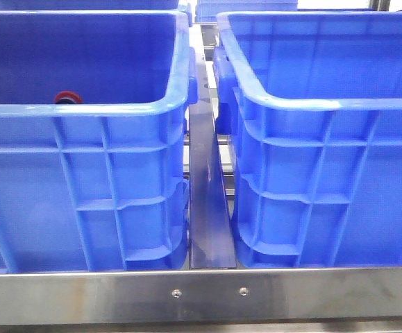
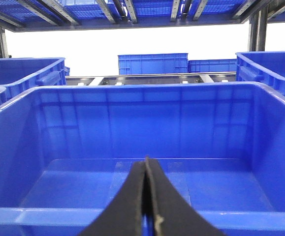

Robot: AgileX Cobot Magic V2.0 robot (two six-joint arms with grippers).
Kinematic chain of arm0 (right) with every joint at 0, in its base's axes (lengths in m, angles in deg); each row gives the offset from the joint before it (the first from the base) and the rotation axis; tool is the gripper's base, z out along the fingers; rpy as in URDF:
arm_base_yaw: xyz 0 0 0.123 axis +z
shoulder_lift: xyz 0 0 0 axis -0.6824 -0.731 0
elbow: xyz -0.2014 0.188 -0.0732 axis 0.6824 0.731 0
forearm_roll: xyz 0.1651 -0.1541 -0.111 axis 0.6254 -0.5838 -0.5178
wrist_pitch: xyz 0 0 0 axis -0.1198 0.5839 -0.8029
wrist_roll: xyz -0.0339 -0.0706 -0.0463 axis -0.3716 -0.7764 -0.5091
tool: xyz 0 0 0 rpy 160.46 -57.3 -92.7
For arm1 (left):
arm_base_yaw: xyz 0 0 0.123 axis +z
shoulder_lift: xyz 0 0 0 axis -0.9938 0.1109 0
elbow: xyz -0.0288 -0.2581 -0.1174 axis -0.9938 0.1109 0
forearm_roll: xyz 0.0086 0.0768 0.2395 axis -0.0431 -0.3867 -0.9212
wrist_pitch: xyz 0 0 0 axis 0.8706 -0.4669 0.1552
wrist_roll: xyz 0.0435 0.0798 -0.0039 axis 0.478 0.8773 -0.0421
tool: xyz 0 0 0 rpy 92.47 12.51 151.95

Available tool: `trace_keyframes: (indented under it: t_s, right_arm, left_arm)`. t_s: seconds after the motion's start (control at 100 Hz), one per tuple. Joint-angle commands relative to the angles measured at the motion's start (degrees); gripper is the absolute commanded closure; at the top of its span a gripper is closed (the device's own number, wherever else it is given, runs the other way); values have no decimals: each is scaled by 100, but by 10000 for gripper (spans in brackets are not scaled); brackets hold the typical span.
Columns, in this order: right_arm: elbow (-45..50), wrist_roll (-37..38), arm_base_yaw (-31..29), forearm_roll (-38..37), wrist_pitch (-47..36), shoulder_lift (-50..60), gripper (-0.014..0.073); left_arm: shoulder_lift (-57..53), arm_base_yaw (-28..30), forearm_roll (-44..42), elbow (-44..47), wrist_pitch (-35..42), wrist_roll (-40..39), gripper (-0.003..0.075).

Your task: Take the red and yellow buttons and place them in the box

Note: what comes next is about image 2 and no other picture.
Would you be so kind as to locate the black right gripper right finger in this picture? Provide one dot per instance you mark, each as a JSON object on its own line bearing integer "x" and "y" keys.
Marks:
{"x": 168, "y": 212}

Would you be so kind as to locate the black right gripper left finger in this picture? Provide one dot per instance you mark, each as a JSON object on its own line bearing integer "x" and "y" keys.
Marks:
{"x": 123, "y": 216}

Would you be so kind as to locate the blue target plastic crate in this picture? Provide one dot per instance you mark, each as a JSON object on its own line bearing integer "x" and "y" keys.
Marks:
{"x": 65, "y": 151}

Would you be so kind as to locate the blue far crate centre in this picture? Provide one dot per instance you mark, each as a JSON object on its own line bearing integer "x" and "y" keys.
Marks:
{"x": 153, "y": 64}

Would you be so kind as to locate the blue far crate right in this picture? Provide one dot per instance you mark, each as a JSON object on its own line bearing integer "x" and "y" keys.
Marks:
{"x": 212, "y": 65}

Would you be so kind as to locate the blue rear right crate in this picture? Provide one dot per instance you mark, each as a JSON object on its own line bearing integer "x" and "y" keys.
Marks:
{"x": 264, "y": 67}

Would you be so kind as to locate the blue rear left crate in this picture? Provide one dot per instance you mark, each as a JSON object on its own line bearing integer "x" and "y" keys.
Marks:
{"x": 20, "y": 74}

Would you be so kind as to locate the upper shelf blue crates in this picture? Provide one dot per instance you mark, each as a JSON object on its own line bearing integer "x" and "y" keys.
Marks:
{"x": 52, "y": 15}

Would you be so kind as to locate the metal roller rack frame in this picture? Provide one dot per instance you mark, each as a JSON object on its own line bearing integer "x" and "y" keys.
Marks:
{"x": 152, "y": 79}

